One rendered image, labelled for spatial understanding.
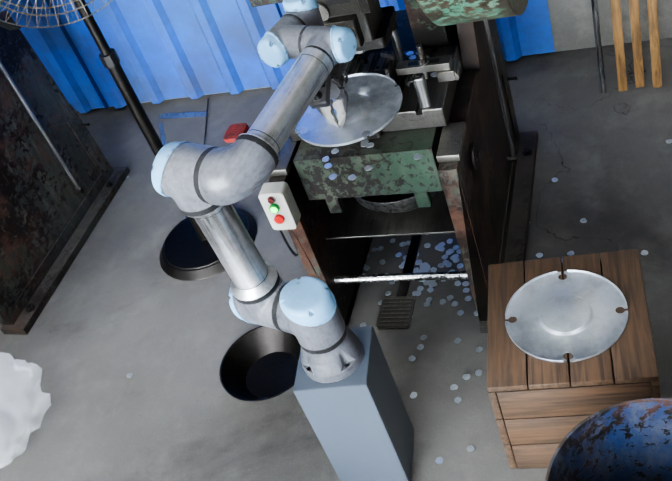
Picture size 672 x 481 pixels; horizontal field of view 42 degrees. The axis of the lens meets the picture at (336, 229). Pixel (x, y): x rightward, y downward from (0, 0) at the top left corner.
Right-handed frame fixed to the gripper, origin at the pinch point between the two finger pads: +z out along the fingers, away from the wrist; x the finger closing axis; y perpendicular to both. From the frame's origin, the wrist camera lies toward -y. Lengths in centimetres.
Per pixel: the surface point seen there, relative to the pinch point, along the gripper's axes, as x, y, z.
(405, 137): -11.6, 12.1, 15.0
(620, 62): -62, 114, 67
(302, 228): 21.6, 0.3, 34.7
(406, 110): -12.7, 15.8, 9.0
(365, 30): -6.1, 21.6, -12.9
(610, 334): -62, -32, 44
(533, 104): -30, 111, 79
